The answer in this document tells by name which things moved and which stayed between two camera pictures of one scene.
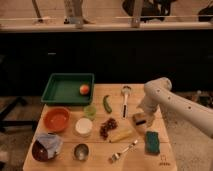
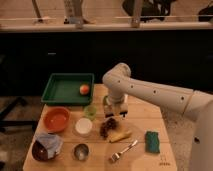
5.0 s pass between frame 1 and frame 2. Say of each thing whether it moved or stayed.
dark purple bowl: stayed
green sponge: stayed
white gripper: moved
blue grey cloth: stayed
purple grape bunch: stayed
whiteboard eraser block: moved
